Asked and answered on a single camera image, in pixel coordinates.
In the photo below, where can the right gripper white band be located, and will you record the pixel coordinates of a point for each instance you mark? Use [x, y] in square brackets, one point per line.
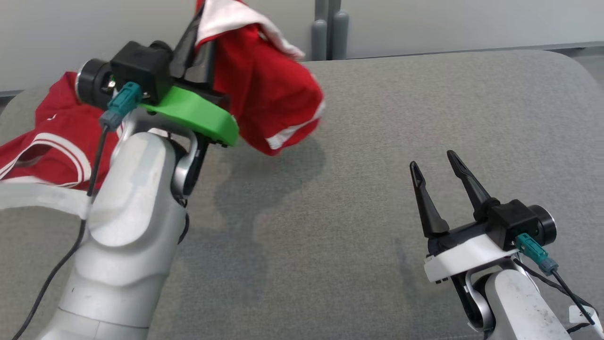
[465, 259]

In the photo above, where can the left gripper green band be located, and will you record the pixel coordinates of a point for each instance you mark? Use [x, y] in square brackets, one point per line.
[198, 113]

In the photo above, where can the red shorts white trim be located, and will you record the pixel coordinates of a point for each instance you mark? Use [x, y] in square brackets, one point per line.
[269, 89]

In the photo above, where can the red white basketball jersey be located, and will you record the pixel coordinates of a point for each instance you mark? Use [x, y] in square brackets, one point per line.
[52, 123]

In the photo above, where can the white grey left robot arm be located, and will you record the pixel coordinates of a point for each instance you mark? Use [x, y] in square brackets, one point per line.
[127, 236]

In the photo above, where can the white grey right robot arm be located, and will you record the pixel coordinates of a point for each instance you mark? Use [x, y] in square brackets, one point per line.
[514, 307]

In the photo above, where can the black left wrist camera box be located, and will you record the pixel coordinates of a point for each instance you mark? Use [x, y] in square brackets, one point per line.
[137, 66]

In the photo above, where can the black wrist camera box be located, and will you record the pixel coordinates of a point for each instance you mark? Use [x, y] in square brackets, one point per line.
[514, 222]
[137, 66]

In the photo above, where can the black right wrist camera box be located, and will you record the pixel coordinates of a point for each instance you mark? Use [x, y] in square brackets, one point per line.
[514, 222]

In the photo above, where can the grey metal post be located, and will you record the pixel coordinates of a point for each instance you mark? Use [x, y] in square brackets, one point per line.
[339, 35]
[319, 40]

